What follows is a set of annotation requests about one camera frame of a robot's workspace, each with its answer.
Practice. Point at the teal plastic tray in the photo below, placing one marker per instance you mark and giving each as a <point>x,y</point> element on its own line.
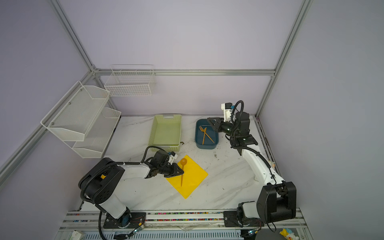
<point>209,145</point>

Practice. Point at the white two-tier mesh shelf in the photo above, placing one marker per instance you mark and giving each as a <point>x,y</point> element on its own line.
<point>82,120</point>

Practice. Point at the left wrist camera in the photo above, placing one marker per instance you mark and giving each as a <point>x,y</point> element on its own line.
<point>172,157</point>

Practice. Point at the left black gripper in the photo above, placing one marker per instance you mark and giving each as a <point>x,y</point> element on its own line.
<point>174,169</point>

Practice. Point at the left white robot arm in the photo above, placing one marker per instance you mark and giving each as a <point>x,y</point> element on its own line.
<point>99,184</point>

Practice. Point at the aluminium cage frame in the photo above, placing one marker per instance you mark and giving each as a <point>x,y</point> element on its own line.
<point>10,167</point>

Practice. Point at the white wire wall basket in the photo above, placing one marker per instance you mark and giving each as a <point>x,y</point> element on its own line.
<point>131,80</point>

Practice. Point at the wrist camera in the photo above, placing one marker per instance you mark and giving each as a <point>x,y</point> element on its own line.
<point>227,109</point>
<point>172,157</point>

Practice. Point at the light green plastic basket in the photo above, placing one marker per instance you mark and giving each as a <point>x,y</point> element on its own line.
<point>166,132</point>

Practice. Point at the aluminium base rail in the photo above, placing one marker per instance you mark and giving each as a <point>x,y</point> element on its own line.
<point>179,225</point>

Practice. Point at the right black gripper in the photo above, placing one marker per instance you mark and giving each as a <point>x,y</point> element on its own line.
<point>218,124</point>

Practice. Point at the yellow paper napkin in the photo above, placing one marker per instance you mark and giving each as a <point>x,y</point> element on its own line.
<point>193,176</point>

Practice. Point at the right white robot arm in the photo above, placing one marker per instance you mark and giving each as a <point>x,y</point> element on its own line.
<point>277,200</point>

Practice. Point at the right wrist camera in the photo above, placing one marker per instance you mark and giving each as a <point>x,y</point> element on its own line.
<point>227,109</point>

